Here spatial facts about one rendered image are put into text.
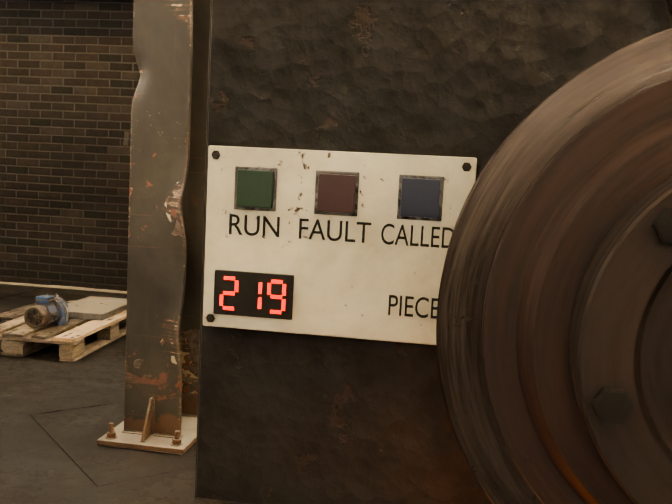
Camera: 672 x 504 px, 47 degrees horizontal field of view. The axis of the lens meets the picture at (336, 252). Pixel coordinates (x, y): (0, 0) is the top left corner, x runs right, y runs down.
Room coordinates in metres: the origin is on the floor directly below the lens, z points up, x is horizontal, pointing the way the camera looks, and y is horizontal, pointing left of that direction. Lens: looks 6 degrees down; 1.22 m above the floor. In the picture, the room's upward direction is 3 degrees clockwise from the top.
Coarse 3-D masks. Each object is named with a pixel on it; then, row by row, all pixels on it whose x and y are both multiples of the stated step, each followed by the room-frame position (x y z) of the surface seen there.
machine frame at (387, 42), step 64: (256, 0) 0.78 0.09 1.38; (320, 0) 0.77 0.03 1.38; (384, 0) 0.76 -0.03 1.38; (448, 0) 0.75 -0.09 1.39; (512, 0) 0.74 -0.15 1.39; (576, 0) 0.73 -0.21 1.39; (640, 0) 0.72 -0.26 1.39; (256, 64) 0.78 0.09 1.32; (320, 64) 0.77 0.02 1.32; (384, 64) 0.76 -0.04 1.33; (448, 64) 0.75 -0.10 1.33; (512, 64) 0.74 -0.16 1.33; (576, 64) 0.73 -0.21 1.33; (256, 128) 0.78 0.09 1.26; (320, 128) 0.77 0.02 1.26; (384, 128) 0.76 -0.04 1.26; (448, 128) 0.75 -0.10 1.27; (512, 128) 0.74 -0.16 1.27; (256, 384) 0.77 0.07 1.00; (320, 384) 0.76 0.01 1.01; (384, 384) 0.75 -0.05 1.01; (256, 448) 0.77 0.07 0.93; (320, 448) 0.76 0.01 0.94; (384, 448) 0.75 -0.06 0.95; (448, 448) 0.74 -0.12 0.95
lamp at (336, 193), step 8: (320, 176) 0.74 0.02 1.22; (328, 176) 0.74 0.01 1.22; (336, 176) 0.74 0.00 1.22; (344, 176) 0.74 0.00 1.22; (352, 176) 0.74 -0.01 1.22; (320, 184) 0.74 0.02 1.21; (328, 184) 0.74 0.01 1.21; (336, 184) 0.74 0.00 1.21; (344, 184) 0.74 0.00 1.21; (352, 184) 0.74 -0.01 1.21; (320, 192) 0.74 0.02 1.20; (328, 192) 0.74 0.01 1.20; (336, 192) 0.74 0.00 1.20; (344, 192) 0.74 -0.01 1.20; (352, 192) 0.74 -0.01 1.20; (320, 200) 0.74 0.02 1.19; (328, 200) 0.74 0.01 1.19; (336, 200) 0.74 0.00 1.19; (344, 200) 0.74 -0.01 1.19; (352, 200) 0.74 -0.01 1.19; (320, 208) 0.74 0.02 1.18; (328, 208) 0.74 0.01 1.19; (336, 208) 0.74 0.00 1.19; (344, 208) 0.74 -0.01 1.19; (352, 208) 0.73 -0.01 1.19
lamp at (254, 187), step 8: (240, 176) 0.75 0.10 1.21; (248, 176) 0.75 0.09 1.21; (256, 176) 0.75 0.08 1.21; (264, 176) 0.75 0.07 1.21; (272, 176) 0.75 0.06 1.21; (240, 184) 0.75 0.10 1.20; (248, 184) 0.75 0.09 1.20; (256, 184) 0.75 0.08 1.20; (264, 184) 0.75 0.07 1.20; (272, 184) 0.75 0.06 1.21; (240, 192) 0.75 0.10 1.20; (248, 192) 0.75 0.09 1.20; (256, 192) 0.75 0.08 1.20; (264, 192) 0.75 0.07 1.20; (272, 192) 0.75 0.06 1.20; (240, 200) 0.75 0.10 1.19; (248, 200) 0.75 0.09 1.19; (256, 200) 0.75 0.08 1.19; (264, 200) 0.75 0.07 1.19; (272, 200) 0.75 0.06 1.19
